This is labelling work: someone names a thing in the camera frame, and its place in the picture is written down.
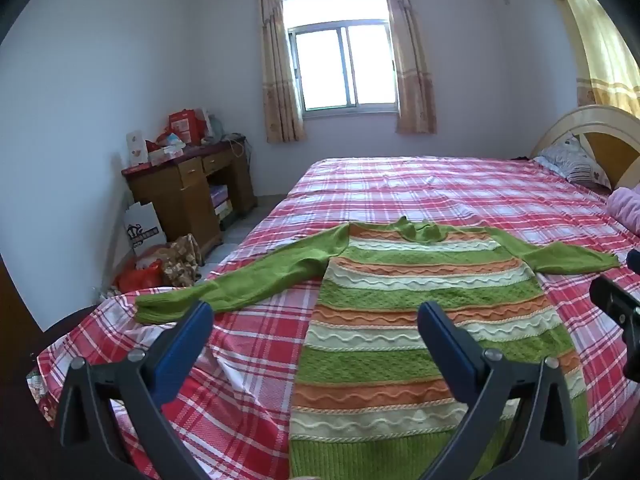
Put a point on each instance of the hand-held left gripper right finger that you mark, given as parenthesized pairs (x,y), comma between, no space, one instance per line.
(445,347)

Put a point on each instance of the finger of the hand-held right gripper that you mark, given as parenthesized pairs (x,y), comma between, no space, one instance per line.
(635,260)
(622,310)

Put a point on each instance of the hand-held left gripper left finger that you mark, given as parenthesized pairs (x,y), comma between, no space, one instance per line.
(184,342)

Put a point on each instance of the green orange striped knit sweater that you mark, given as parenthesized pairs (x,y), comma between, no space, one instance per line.
(400,310)

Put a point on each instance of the pink quilt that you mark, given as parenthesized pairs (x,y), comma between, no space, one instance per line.
(627,210)

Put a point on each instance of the red plastic bag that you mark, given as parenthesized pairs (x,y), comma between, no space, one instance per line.
(140,277)

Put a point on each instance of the brown patterned bag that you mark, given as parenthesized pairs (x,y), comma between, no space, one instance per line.
(181,260)

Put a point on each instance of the grey patterned pillow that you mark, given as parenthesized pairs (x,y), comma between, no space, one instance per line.
(570,160)

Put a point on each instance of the white paper bag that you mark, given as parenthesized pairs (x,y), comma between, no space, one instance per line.
(145,227)

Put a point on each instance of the wooden bed headboard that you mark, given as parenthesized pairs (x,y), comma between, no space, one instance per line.
(615,135)

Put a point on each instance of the stacked boxes under desk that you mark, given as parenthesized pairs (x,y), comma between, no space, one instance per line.
(221,202)

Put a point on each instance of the brown wooden desk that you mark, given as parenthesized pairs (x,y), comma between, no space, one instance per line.
(185,195)

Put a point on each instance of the red plaid bedsheet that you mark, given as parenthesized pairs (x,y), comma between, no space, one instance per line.
(450,190)

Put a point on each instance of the pink red packet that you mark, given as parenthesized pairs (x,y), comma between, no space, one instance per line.
(165,150)

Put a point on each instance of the white card box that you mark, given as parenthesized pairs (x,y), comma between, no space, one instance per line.
(136,149)

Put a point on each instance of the red gift box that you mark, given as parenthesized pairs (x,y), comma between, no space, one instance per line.
(187,125)

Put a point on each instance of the yellow curtain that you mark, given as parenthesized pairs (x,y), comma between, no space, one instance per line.
(602,35)

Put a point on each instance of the peach patterned curtain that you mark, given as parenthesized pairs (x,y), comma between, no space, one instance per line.
(412,60)
(277,70)

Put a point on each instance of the sliding glass window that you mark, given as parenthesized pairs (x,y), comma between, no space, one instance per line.
(340,65)

